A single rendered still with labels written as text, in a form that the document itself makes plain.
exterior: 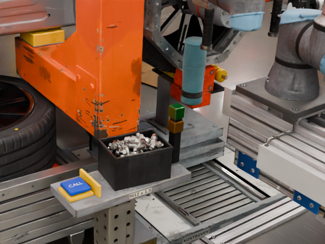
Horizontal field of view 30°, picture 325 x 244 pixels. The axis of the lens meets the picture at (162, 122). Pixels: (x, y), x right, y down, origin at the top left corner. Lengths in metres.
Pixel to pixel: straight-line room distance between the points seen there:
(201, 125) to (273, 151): 1.27
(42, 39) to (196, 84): 0.62
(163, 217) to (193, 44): 0.69
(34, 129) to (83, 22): 0.44
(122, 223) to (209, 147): 0.91
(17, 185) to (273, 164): 0.87
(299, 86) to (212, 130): 1.16
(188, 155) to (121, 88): 0.82
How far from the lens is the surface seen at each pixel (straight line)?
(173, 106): 1.95
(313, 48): 1.56
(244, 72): 4.13
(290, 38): 1.63
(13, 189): 2.04
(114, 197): 1.85
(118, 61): 1.93
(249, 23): 1.38
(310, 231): 2.24
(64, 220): 2.21
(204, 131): 2.77
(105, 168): 1.92
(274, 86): 1.69
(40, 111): 2.26
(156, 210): 2.46
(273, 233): 2.19
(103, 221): 1.97
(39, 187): 2.08
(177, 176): 1.97
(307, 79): 1.68
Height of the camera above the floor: 1.47
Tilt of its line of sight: 26 degrees down
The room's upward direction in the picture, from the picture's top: 3 degrees clockwise
